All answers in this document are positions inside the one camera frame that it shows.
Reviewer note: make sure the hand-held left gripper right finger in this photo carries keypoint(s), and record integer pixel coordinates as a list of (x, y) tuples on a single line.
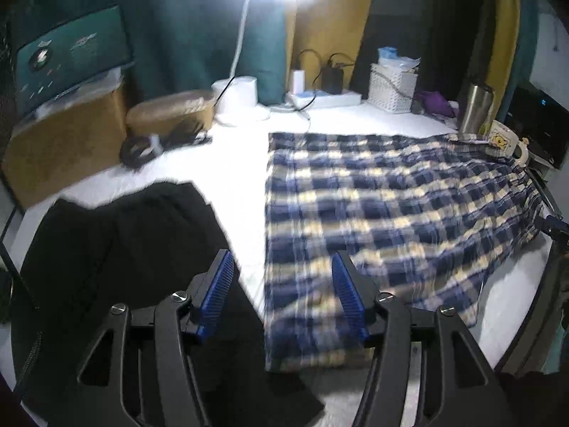
[(349, 293)]

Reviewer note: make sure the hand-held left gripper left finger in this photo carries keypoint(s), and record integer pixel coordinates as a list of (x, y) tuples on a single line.
[(218, 284)]

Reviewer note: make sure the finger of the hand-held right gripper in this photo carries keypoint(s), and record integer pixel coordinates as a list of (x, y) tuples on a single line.
[(553, 226)]

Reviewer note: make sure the blue plaid pants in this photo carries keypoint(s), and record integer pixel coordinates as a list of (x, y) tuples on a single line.
[(378, 213)]

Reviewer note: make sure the cartoon bear mug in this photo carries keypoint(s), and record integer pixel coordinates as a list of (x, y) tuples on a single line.
[(502, 142)]

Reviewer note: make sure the black garment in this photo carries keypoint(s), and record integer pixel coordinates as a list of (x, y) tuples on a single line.
[(124, 249)]

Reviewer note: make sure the black monitor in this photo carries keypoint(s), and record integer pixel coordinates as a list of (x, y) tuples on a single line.
[(540, 120)]

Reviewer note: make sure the steel tumbler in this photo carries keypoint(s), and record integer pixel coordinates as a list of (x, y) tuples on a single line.
[(475, 106)]

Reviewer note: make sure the purple cloth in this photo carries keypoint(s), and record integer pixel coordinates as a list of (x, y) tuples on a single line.
[(433, 102)]

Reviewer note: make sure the brown lidded container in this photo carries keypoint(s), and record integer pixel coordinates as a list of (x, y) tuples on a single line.
[(169, 113)]

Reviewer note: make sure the white desk lamp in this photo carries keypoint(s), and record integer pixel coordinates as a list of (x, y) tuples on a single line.
[(240, 98)]

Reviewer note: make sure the white power strip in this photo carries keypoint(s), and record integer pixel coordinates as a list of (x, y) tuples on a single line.
[(331, 99)]

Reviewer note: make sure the teal curtain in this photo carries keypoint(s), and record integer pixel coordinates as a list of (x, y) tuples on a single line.
[(527, 31), (186, 18)]

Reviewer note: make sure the cardboard box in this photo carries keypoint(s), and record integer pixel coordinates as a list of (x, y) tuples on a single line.
[(62, 151)]

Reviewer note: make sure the white woven basket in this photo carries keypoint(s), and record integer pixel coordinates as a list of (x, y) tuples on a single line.
[(393, 89)]

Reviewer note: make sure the yellow curtain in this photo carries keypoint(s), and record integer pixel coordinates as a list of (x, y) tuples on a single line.
[(329, 22), (504, 22)]

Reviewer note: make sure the black charger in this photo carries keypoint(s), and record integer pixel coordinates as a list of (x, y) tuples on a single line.
[(332, 80)]

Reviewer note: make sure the white charger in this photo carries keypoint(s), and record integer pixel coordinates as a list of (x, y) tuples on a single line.
[(298, 81)]

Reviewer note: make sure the blue plastic packet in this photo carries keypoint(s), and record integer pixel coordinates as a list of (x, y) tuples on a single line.
[(393, 58)]

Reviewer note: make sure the white tablet stand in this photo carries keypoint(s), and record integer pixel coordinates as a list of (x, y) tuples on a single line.
[(80, 93)]

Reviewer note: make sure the tablet with teal screen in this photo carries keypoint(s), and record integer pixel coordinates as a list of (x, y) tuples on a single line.
[(75, 49)]

